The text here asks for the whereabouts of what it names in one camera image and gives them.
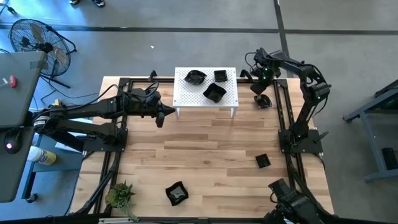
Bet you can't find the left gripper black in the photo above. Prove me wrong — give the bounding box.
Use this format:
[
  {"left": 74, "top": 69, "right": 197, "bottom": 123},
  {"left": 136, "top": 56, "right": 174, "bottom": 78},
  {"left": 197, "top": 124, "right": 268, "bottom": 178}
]
[{"left": 123, "top": 90, "right": 176, "bottom": 129}]

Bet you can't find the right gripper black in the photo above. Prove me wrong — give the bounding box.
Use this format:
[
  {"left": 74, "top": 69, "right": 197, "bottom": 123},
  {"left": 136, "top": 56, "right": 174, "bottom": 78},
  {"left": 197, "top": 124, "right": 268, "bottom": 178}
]
[{"left": 250, "top": 62, "right": 279, "bottom": 96}]

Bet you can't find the black wavy square plate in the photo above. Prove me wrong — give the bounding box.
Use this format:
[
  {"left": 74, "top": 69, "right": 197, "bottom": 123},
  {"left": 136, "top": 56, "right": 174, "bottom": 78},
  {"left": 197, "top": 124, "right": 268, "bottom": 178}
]
[
  {"left": 253, "top": 94, "right": 273, "bottom": 110},
  {"left": 165, "top": 181, "right": 190, "bottom": 207},
  {"left": 202, "top": 82, "right": 228, "bottom": 104}
]

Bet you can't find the black leaf-shaped plate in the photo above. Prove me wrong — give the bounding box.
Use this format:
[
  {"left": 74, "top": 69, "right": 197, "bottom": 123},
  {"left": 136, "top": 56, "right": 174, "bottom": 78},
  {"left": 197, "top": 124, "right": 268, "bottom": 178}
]
[{"left": 184, "top": 69, "right": 208, "bottom": 86}]

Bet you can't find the white perforated metal shelf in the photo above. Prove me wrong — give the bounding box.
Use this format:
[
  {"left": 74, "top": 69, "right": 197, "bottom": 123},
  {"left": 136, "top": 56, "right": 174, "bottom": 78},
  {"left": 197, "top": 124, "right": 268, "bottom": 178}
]
[{"left": 172, "top": 67, "right": 239, "bottom": 119}]

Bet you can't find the small square black plate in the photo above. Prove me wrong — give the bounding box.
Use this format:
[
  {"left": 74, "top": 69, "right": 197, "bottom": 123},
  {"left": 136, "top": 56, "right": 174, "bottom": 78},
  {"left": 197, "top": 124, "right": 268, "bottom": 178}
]
[
  {"left": 255, "top": 153, "right": 272, "bottom": 169},
  {"left": 213, "top": 70, "right": 228, "bottom": 83}
]

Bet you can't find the small green artificial plant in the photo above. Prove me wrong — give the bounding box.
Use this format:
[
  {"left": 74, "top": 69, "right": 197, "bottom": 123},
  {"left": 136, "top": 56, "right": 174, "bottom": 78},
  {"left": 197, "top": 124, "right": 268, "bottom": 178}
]
[{"left": 104, "top": 180, "right": 139, "bottom": 222}]

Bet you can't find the white and yellow bottle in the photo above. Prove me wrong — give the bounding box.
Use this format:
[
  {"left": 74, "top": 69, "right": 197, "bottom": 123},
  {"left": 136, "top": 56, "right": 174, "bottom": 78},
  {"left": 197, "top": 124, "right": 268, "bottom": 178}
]
[{"left": 27, "top": 145, "right": 57, "bottom": 166}]

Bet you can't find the person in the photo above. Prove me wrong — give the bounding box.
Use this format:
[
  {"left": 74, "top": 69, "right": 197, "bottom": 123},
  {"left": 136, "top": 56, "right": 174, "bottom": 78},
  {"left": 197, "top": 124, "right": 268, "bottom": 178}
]
[{"left": 68, "top": 0, "right": 106, "bottom": 8}]

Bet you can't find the black floor fan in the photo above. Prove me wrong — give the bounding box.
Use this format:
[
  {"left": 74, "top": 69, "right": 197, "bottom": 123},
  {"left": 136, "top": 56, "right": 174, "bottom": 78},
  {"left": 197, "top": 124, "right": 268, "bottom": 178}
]
[{"left": 8, "top": 18, "right": 77, "bottom": 90}]

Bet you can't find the grey tape piece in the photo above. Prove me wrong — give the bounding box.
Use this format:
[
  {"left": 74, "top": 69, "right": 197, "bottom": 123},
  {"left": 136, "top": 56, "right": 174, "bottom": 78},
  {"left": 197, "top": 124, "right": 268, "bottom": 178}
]
[{"left": 30, "top": 58, "right": 48, "bottom": 70}]

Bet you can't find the blue-grey metal stand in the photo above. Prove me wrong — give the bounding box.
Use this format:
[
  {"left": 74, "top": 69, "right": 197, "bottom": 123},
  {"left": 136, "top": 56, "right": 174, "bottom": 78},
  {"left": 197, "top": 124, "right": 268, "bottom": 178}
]
[{"left": 343, "top": 79, "right": 398, "bottom": 184}]

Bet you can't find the grey desk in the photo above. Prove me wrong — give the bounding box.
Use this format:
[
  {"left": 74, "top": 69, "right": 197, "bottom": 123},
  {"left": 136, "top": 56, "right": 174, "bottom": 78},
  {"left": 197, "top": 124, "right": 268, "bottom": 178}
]
[{"left": 0, "top": 51, "right": 86, "bottom": 205}]

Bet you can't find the small black box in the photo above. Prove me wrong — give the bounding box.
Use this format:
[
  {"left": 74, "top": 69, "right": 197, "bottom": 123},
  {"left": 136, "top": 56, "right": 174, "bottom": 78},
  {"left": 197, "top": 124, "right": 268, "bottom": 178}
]
[{"left": 381, "top": 147, "right": 398, "bottom": 170}]

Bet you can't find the black computer mouse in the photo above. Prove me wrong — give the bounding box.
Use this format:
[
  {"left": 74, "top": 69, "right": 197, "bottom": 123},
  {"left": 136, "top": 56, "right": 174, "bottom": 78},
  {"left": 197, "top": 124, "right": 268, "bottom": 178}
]
[{"left": 4, "top": 129, "right": 23, "bottom": 155}]

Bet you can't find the office chair base leg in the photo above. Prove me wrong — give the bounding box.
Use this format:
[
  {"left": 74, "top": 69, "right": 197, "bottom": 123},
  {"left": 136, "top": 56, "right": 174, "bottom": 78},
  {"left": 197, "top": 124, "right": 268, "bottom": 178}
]
[{"left": 0, "top": 2, "right": 18, "bottom": 15}]

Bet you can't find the black aluminium table frame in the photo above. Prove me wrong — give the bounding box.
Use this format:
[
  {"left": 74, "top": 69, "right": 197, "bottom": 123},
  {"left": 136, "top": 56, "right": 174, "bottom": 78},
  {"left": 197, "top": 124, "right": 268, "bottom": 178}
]
[{"left": 74, "top": 76, "right": 335, "bottom": 218}]

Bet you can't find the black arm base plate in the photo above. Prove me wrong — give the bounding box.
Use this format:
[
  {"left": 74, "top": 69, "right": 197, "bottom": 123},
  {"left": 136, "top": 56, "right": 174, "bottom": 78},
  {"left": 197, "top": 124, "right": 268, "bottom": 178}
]
[
  {"left": 279, "top": 129, "right": 323, "bottom": 154},
  {"left": 83, "top": 129, "right": 128, "bottom": 152}
]

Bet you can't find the white bracket plate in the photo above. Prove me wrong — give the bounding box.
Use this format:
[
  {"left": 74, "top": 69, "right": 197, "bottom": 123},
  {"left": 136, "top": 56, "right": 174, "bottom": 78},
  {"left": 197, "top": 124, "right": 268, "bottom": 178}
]
[{"left": 98, "top": 217, "right": 139, "bottom": 224}]

